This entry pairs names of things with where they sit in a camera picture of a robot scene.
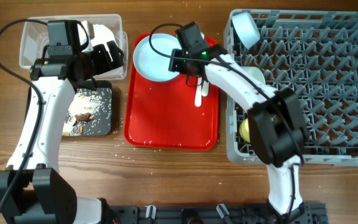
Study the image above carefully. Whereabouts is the light blue plate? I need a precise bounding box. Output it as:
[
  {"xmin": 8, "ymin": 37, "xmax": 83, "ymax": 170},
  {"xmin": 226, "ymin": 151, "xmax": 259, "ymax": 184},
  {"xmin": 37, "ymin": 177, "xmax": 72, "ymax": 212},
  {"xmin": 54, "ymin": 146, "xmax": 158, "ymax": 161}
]
[{"xmin": 133, "ymin": 34, "xmax": 181, "ymax": 82}]

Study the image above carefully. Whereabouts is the white paper napkin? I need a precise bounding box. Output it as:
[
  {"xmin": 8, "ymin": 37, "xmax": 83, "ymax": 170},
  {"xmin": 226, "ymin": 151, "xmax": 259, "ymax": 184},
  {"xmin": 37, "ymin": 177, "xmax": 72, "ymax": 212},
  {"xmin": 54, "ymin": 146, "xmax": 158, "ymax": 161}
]
[{"xmin": 85, "ymin": 24, "xmax": 115, "ymax": 61}]

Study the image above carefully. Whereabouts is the white plastic spoon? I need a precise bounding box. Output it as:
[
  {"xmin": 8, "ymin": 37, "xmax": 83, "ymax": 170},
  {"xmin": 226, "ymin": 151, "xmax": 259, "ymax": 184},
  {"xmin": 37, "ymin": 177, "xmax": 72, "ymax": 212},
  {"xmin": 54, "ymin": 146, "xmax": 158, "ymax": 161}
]
[{"xmin": 201, "ymin": 81, "xmax": 209, "ymax": 97}]

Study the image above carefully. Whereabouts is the white plastic fork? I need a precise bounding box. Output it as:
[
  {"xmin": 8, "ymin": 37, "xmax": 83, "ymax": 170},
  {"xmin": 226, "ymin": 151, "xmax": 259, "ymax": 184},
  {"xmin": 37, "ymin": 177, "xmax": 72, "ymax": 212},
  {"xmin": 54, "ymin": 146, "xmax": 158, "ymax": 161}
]
[{"xmin": 194, "ymin": 78, "xmax": 203, "ymax": 107}]

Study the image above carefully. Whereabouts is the food scraps and rice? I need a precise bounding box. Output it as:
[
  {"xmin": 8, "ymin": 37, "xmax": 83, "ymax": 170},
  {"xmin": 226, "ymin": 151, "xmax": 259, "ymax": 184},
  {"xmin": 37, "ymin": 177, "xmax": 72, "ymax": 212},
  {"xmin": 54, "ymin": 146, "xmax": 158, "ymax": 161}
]
[{"xmin": 62, "ymin": 88, "xmax": 112, "ymax": 137}]

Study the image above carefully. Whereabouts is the light blue bowl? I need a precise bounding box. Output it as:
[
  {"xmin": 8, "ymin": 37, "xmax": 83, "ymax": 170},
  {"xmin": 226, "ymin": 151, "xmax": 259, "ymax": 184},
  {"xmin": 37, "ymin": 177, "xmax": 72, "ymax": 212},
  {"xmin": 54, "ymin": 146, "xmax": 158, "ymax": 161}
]
[{"xmin": 232, "ymin": 12, "xmax": 260, "ymax": 50}]

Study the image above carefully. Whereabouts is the mint green bowl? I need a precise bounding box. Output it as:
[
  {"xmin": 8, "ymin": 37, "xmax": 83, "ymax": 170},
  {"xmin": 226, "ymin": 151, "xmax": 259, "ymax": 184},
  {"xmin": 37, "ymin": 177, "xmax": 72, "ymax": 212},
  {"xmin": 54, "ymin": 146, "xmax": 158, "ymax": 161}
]
[{"xmin": 242, "ymin": 67, "xmax": 265, "ymax": 84}]

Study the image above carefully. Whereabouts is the yellow plastic cup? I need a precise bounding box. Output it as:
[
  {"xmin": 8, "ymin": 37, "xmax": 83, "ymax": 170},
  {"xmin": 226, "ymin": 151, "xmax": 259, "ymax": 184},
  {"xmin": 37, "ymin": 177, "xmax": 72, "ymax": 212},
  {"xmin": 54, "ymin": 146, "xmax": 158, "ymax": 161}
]
[{"xmin": 239, "ymin": 119, "xmax": 250, "ymax": 142}]

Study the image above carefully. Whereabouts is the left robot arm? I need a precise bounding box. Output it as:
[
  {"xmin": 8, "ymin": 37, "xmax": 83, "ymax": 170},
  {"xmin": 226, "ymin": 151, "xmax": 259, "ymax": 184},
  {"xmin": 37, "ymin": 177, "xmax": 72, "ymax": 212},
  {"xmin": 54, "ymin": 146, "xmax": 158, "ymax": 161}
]
[{"xmin": 0, "ymin": 20, "xmax": 124, "ymax": 223}]

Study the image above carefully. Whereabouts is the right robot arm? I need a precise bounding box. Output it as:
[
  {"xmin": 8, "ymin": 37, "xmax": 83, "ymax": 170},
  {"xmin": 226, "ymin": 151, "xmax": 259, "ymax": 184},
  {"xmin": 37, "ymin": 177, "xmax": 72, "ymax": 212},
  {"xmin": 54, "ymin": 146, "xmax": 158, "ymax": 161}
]
[{"xmin": 169, "ymin": 22, "xmax": 308, "ymax": 222}]

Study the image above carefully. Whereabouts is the grey dishwasher rack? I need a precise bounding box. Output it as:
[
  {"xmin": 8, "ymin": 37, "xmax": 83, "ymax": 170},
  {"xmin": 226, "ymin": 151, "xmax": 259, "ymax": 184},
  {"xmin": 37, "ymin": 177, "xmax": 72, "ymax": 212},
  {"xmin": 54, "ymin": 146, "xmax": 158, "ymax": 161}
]
[{"xmin": 223, "ymin": 9, "xmax": 358, "ymax": 167}]

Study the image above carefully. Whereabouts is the red serving tray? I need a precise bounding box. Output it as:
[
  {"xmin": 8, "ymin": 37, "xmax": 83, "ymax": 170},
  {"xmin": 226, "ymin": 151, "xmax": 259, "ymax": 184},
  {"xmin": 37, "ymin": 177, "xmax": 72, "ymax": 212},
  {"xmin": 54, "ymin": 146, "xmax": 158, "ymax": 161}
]
[{"xmin": 124, "ymin": 33, "xmax": 221, "ymax": 151}]

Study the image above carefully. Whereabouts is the black plastic tray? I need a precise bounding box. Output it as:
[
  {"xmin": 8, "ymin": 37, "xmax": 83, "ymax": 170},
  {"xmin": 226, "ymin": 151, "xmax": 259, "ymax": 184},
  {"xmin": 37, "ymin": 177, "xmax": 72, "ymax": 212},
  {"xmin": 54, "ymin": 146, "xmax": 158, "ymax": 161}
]
[{"xmin": 34, "ymin": 77, "xmax": 112, "ymax": 142}]

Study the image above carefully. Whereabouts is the clear plastic bin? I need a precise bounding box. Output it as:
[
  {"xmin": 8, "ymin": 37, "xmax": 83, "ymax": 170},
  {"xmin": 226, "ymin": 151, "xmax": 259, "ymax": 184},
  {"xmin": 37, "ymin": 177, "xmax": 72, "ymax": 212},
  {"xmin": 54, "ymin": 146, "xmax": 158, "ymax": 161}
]
[{"xmin": 19, "ymin": 13, "xmax": 129, "ymax": 81}]

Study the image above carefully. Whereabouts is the left black cable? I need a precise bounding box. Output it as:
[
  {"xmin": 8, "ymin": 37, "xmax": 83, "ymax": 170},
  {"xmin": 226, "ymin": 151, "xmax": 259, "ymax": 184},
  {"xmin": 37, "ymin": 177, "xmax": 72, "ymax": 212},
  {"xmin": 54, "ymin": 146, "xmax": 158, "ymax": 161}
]
[{"xmin": 0, "ymin": 18, "xmax": 49, "ymax": 224}]

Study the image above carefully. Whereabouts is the black cable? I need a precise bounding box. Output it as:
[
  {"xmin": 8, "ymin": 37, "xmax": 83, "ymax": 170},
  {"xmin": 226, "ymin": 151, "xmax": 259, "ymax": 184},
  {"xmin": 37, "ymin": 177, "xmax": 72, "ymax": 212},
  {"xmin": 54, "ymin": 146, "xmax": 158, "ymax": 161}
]
[
  {"xmin": 149, "ymin": 23, "xmax": 304, "ymax": 218},
  {"xmin": 0, "ymin": 18, "xmax": 49, "ymax": 224}
]

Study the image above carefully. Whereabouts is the right black cable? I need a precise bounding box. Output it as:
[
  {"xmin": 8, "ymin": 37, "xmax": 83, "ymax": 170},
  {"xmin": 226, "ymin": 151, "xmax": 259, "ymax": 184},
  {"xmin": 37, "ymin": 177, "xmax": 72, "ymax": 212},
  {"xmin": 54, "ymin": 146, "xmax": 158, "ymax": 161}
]
[{"xmin": 149, "ymin": 23, "xmax": 304, "ymax": 218}]

